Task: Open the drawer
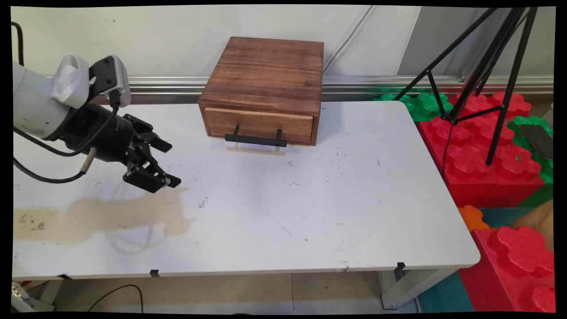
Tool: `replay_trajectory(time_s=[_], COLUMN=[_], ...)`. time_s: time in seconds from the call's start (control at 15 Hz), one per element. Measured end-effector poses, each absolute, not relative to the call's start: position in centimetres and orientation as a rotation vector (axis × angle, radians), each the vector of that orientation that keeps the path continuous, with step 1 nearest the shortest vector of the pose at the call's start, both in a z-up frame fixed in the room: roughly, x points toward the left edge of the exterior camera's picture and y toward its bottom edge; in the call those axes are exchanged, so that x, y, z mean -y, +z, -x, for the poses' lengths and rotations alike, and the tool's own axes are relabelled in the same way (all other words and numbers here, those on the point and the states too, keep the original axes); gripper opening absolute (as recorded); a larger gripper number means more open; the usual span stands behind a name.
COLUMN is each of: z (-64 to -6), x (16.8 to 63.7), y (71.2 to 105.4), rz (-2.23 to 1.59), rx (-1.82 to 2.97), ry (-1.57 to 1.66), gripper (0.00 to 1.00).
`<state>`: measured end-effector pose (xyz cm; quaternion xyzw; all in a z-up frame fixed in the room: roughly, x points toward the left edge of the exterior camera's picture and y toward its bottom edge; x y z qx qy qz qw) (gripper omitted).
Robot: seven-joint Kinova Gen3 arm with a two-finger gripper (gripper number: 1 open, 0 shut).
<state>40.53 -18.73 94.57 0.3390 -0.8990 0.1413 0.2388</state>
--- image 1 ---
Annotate large red foam block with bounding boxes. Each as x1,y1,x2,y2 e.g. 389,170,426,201
418,91,546,208

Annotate thin black camera cable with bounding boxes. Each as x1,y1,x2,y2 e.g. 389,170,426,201
13,89,121,157

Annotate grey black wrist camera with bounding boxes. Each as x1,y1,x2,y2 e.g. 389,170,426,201
88,55,132,109

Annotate black tripod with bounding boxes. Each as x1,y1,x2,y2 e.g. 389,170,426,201
393,7,539,166

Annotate red giant building blocks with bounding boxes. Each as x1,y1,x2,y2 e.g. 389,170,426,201
418,207,534,313

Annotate wooden drawer with black handle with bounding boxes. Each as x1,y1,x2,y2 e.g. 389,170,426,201
204,107,315,148

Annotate orange foam block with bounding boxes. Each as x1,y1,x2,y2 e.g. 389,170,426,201
457,205,491,232

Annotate black smartphone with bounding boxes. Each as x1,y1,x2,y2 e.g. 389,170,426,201
519,124,555,160

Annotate tan brown object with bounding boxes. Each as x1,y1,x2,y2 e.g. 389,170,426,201
509,199,555,252

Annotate aluminium wall rail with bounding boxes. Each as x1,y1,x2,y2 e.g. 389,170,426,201
46,75,555,96

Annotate white table leg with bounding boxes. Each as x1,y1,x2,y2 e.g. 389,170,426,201
378,266,459,310

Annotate long black arm cable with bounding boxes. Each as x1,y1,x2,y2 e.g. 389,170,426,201
12,22,24,66

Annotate black floor cable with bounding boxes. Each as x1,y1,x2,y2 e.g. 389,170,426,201
87,284,144,314

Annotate cable bundle with metal connector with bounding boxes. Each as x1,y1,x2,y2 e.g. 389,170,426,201
12,280,35,311

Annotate green foam block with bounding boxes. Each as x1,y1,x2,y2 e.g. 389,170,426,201
507,115,555,209
372,91,454,123

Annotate brown wooden drawer cabinet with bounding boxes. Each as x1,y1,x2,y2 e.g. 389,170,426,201
198,37,324,147

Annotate thin black tripod cable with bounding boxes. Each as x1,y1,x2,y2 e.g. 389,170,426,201
442,121,454,179

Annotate diagonal metal wall strip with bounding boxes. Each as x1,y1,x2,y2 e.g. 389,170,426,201
322,5,376,74

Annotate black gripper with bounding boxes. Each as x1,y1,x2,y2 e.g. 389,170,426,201
46,103,182,194

